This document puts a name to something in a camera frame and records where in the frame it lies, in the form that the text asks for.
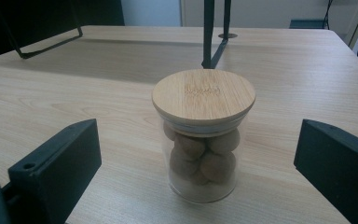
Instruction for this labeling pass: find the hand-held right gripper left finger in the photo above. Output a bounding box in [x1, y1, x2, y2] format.
[7, 119, 103, 224]

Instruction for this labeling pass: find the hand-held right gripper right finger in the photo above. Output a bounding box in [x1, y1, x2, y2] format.
[293, 119, 358, 224]

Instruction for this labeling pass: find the clear glass jar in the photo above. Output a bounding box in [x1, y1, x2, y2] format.
[158, 115, 249, 204]

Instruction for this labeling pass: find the round wooden jar lid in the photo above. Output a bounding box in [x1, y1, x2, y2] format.
[151, 68, 256, 138]

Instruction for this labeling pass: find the pile of brown round nuts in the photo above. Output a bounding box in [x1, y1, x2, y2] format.
[162, 121, 241, 187]

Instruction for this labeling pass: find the teal box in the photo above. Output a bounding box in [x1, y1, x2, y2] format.
[288, 19, 328, 30]

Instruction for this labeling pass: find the dark monitor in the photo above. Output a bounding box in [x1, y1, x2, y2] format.
[0, 0, 126, 62]

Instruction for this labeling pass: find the black metal upright stand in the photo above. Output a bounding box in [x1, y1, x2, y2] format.
[200, 0, 233, 70]

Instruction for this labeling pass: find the black metal frame stand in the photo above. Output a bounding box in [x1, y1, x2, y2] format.
[0, 0, 84, 60]

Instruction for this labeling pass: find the round table cable grommet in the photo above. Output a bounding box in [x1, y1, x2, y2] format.
[217, 32, 239, 40]

